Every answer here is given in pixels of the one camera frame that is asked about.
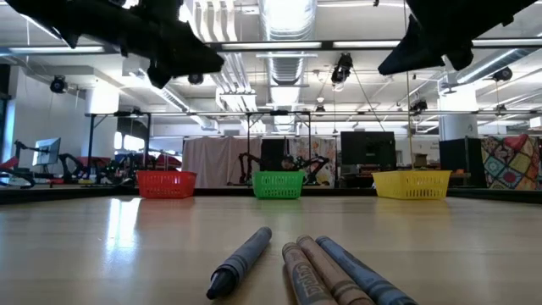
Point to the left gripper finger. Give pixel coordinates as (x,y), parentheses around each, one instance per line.
(203,59)

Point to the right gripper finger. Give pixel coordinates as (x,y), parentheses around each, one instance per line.
(410,51)

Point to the tan crayon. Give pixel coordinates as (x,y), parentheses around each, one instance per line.
(330,271)

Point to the gray crayon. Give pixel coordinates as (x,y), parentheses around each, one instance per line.
(307,279)

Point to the black background robot arm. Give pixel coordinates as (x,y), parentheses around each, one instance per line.
(315,167)
(243,167)

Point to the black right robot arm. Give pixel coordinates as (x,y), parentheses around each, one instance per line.
(516,6)

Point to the black ceiling spotlight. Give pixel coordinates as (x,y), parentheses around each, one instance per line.
(58,84)
(195,79)

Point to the white round column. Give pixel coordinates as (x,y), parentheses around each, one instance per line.
(458,123)

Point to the white curtain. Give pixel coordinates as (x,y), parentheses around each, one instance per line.
(211,161)

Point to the large black monitor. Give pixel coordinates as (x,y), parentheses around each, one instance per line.
(368,148)

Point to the black cabinet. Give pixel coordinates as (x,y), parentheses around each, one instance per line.
(459,161)

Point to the red plastic basket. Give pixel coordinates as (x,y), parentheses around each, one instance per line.
(166,185)

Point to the floral cloth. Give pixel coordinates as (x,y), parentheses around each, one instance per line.
(322,148)

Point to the yellow plastic basket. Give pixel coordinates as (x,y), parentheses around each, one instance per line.
(411,185)

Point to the person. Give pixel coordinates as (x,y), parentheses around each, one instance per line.
(289,163)

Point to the green plastic basket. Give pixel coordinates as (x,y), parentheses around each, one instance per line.
(278,185)

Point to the colourful patchwork quilt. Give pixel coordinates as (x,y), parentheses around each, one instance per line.
(512,163)

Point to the lit computer monitor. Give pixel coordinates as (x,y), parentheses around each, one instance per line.
(47,151)

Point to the black overhead camera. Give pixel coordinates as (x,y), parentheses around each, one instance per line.
(342,70)

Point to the silver ventilation duct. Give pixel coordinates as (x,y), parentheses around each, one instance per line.
(288,34)

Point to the black background rig frame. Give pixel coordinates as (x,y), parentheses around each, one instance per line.
(248,140)

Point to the black aluminium rig frame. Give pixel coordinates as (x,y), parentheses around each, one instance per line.
(220,192)

